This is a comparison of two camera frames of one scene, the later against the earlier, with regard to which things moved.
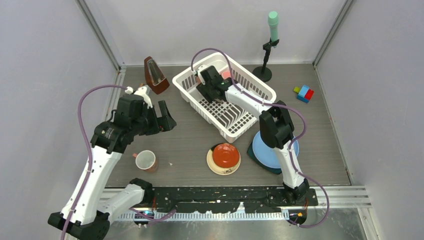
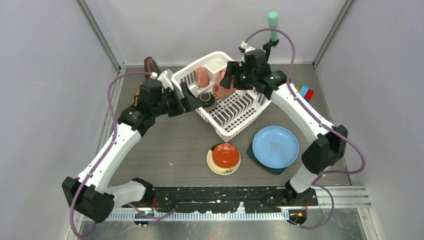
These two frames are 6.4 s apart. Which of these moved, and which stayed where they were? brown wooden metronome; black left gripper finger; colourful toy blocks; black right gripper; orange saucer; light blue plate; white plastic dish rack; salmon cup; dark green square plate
Moved: black right gripper; black left gripper finger; salmon cup
Stayed: orange saucer; colourful toy blocks; white plastic dish rack; light blue plate; brown wooden metronome; dark green square plate
